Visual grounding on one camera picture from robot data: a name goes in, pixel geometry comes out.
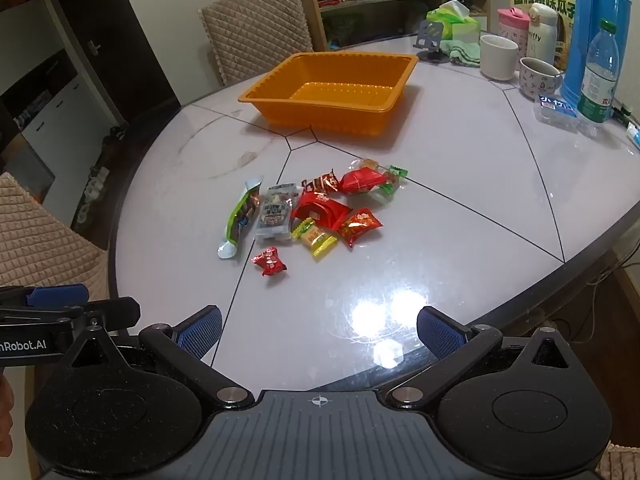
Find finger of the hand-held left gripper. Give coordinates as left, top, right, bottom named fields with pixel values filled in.
left=0, top=284, right=90, bottom=309
left=0, top=296, right=142, bottom=333

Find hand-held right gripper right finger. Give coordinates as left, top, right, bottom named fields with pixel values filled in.
left=382, top=305, right=576, bottom=411

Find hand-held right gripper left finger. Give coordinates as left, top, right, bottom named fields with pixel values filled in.
left=60, top=305, right=256, bottom=411

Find small red candy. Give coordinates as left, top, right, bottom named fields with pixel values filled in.
left=251, top=247, right=288, bottom=278

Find long green snack packet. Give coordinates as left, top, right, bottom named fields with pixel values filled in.
left=216, top=175, right=265, bottom=261

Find red orange printed snack packet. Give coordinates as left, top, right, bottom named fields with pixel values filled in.
left=337, top=207, right=384, bottom=248

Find grey snack packet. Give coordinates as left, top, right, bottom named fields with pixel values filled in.
left=254, top=183, right=300, bottom=243

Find yellow green snack packet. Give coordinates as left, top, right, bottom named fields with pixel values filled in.
left=291, top=218, right=339, bottom=261

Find green twist candy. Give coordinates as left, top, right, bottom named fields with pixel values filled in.
left=372, top=164, right=410, bottom=205

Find shiny red snack packet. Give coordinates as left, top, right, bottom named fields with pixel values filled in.
left=339, top=167, right=388, bottom=196

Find large red snack packet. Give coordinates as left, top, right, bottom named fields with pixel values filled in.
left=290, top=191, right=353, bottom=233

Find dark red wafer bar packet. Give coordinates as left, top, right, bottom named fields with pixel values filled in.
left=301, top=169, right=342, bottom=195

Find orange plastic tray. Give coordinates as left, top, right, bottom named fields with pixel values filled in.
left=237, top=51, right=420, bottom=138

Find white cabinet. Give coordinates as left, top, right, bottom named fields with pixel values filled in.
left=0, top=47, right=131, bottom=186

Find clear box with blue label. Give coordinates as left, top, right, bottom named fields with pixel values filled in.
left=532, top=95, right=583, bottom=133

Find dark door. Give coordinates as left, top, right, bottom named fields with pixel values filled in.
left=42, top=0, right=181, bottom=126

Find patterned mug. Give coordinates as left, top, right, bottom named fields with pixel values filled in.
left=519, top=56, right=563, bottom=98

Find white cup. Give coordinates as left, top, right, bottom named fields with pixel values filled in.
left=480, top=34, right=519, bottom=81

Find green cloth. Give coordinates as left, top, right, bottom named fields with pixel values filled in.
left=440, top=39, right=482, bottom=67

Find grey metal phone stand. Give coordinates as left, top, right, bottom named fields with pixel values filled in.
left=416, top=20, right=451, bottom=64

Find clear water bottle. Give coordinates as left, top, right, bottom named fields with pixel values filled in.
left=577, top=19, right=621, bottom=123

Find green tissue pack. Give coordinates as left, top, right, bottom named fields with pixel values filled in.
left=426, top=0, right=482, bottom=41

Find pink lidded cup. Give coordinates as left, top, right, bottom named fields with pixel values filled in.
left=496, top=7, right=531, bottom=58

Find white thermos bottle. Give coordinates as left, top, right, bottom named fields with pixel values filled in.
left=527, top=2, right=558, bottom=66

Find yellow green snack box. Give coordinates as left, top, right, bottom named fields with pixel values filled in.
left=507, top=0, right=581, bottom=71

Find blue thermos jug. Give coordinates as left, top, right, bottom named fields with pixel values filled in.
left=560, top=0, right=637, bottom=111

